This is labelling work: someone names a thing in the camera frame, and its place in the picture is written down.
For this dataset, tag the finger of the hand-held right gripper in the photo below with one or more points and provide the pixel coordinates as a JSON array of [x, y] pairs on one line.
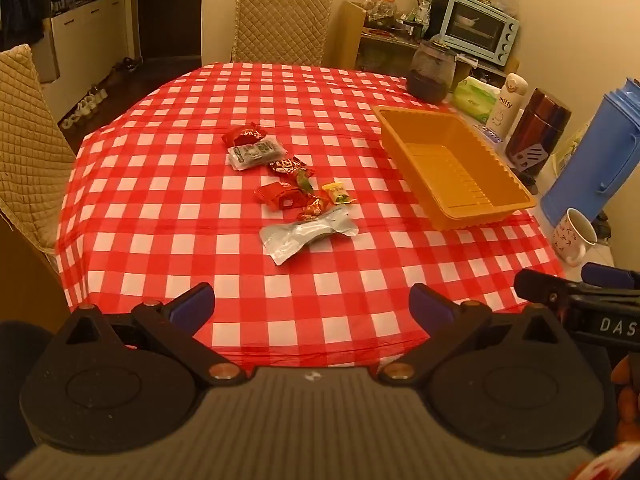
[[610, 276], [542, 290]]

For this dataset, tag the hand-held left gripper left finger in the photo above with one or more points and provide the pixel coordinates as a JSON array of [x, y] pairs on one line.
[[192, 305]]

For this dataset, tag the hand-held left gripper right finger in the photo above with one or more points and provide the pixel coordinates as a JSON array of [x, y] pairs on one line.
[[430, 305]]

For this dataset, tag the silver foil snack packet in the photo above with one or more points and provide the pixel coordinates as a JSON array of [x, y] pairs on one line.
[[300, 235]]

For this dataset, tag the red rectangular snack packet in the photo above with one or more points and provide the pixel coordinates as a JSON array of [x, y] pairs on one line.
[[279, 195]]

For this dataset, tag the yellow candy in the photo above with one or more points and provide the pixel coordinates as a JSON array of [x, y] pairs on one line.
[[339, 193]]

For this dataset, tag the yellow plastic tray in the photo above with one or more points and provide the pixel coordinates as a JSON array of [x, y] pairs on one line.
[[450, 160]]

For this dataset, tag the small red candy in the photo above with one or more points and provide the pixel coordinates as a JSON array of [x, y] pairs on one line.
[[312, 208]]

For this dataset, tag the clear grey black snack packet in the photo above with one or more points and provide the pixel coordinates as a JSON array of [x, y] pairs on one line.
[[255, 152]]

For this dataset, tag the red green candy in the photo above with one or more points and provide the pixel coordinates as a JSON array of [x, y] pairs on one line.
[[304, 182]]

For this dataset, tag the red white printed snack packet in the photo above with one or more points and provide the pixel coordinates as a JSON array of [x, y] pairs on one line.
[[287, 166]]

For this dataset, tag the crinkled red snack packet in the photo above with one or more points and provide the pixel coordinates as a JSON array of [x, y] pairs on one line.
[[242, 135]]

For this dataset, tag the person's right hand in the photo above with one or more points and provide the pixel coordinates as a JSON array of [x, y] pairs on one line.
[[630, 380]]

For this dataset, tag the red white checkered tablecloth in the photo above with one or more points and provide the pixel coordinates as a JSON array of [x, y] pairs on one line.
[[200, 260]]

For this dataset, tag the small black object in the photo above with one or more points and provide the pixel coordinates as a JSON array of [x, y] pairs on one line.
[[602, 227]]

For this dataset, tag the white patterned mug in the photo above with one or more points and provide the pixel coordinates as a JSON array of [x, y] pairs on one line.
[[570, 240]]

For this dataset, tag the blue thermos jug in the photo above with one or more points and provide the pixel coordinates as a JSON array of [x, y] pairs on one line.
[[595, 150]]

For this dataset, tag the grey phone stand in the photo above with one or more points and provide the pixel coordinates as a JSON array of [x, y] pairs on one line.
[[530, 160]]

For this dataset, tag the yellowish plastic bag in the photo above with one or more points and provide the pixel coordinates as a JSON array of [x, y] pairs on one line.
[[570, 147]]

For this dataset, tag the red white cloth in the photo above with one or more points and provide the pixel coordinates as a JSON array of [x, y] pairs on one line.
[[610, 465]]

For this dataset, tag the blue white small pack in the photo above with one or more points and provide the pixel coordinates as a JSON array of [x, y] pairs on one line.
[[487, 133]]

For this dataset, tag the brown metal thermos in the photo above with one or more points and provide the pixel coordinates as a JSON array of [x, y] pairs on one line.
[[542, 120]]

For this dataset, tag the white thermos bottle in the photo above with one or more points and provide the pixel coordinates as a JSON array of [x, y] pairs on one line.
[[505, 105]]

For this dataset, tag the green tissue pack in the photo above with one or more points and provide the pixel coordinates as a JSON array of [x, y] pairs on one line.
[[475, 97]]

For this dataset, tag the row of shoes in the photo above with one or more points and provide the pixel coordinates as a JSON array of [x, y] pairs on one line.
[[87, 105]]

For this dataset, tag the dark glass jar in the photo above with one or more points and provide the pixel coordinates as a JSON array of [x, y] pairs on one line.
[[431, 75]]

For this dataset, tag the beige quilted chair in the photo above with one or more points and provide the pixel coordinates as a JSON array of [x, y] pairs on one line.
[[30, 135], [280, 25]]

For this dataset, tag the light blue toaster oven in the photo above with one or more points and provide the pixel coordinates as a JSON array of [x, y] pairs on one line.
[[500, 30]]

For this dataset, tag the white bowl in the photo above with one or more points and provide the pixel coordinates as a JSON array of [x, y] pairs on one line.
[[465, 21]]

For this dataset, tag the white cabinet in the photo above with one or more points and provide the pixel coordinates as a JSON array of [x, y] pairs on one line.
[[85, 45]]

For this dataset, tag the wooden shelf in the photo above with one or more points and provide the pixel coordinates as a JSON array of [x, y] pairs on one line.
[[350, 35]]

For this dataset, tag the clear plastic bag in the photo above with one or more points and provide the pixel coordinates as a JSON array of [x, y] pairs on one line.
[[506, 2]]

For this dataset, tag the clear green snack bag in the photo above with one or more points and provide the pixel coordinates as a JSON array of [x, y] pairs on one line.
[[422, 10]]

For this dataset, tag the dark door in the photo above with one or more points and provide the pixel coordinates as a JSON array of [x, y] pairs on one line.
[[170, 10]]

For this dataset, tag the plastic jar orange lid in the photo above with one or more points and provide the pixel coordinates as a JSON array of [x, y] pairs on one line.
[[379, 10]]

